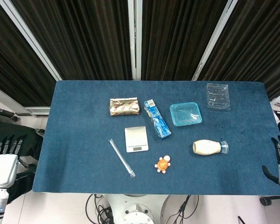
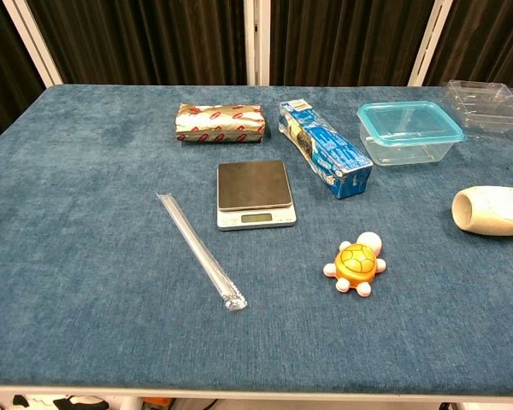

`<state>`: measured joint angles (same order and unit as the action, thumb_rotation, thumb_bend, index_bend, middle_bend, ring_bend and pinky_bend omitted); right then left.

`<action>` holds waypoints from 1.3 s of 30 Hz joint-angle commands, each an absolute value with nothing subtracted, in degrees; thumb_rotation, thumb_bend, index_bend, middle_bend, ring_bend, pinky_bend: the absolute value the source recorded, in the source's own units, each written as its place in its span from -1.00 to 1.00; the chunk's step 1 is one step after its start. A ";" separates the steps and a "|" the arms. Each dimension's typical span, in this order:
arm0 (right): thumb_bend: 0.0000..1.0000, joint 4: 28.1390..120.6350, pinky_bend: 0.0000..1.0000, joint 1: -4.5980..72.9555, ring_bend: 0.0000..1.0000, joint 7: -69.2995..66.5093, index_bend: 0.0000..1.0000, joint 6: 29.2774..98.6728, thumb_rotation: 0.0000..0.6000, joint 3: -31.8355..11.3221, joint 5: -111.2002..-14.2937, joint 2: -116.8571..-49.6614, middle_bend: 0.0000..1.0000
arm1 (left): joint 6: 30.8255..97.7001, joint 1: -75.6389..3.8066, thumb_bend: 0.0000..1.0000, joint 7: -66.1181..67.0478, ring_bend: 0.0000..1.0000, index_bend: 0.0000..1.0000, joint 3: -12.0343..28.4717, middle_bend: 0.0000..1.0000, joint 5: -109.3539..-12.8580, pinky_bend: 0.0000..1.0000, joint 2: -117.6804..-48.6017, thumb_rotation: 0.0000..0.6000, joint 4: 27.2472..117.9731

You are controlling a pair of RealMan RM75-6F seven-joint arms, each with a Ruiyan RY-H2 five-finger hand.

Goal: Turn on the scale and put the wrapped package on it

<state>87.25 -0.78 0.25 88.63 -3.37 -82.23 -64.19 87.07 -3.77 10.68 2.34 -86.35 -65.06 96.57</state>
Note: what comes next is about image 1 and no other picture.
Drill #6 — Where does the dark pleated curtain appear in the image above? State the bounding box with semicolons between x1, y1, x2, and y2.
198;0;280;101
141;0;229;81
0;0;59;107
11;0;133;81

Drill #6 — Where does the blue table cloth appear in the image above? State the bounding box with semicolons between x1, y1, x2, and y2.
32;80;280;196

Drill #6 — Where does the clear plastic tube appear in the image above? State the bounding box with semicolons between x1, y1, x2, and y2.
107;138;136;179

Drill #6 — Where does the cream squeeze bottle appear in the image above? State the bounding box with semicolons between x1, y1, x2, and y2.
192;139;229;156

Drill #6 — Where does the small silver digital scale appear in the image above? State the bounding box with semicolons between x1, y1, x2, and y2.
124;126;149;153

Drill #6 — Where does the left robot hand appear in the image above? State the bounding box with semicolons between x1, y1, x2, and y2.
0;134;35;189

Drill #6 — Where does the orange turtle toy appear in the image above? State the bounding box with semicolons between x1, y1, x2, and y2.
154;155;172;174

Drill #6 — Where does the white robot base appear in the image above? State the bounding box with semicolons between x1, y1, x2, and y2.
107;194;171;224

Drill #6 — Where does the white frame rail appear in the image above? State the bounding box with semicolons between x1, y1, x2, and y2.
0;83;51;117

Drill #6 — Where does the black fabric bag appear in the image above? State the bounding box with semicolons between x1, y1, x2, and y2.
0;112;44;161

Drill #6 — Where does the white frame post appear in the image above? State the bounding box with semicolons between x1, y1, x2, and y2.
127;0;142;80
191;0;235;81
0;0;63;81

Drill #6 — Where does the black cable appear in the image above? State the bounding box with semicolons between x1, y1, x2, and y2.
85;193;113;224
165;195;199;224

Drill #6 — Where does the clear plastic tray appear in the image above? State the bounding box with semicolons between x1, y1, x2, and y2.
205;83;232;111

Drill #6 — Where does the blue carton box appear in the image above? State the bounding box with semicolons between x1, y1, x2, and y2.
144;99;172;140

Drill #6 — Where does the black chair caster base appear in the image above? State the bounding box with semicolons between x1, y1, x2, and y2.
259;195;280;206

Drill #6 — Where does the patterned snack packet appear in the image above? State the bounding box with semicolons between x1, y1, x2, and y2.
109;97;140;117

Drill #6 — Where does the clear container teal lid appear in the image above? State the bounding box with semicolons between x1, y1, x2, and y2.
169;102;203;127

